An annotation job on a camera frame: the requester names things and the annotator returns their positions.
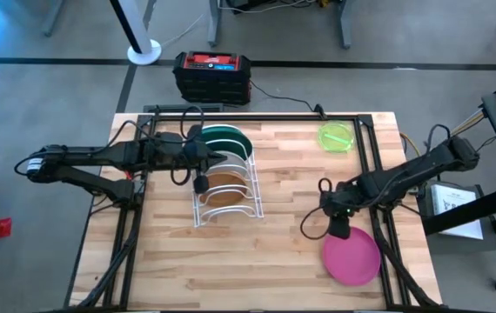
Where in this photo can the translucent green divided plate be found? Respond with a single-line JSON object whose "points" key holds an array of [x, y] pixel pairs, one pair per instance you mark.
{"points": [[343, 145]]}

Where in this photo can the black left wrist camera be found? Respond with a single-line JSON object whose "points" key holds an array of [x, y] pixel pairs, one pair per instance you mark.
{"points": [[201, 183]]}

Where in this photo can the teal plate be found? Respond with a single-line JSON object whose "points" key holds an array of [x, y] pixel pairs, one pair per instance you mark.
{"points": [[230, 145]]}

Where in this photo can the black slotted bar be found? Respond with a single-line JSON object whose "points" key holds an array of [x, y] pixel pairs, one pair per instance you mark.
{"points": [[182, 108]]}

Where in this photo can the grey metal table leg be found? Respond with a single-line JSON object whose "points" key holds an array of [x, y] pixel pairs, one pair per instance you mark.
{"points": [[52, 17]]}

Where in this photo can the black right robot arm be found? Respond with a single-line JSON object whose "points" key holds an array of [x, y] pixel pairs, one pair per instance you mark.
{"points": [[426, 165]]}

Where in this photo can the white paper manual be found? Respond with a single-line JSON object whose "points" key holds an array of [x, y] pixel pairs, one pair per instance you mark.
{"points": [[457, 213]]}

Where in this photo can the brown divided plate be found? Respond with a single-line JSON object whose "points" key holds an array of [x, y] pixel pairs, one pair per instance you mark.
{"points": [[222, 179]]}

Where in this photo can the white pole with round base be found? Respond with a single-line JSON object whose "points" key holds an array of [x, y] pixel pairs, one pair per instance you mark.
{"points": [[143, 54]]}

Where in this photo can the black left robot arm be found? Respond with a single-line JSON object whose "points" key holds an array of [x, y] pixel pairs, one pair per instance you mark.
{"points": [[100, 156]]}

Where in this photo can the wooden desk with grey legs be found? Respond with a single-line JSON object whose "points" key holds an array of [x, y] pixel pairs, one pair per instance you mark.
{"points": [[214, 21]]}

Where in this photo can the red black power station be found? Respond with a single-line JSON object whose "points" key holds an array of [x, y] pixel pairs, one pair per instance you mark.
{"points": [[213, 84]]}

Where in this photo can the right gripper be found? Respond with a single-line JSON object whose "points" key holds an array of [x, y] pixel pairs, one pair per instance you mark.
{"points": [[341, 197]]}

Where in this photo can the magenta plate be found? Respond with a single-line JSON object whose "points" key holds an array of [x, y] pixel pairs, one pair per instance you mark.
{"points": [[354, 261]]}

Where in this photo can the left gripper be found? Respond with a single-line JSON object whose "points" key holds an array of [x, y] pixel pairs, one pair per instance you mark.
{"points": [[174, 154]]}

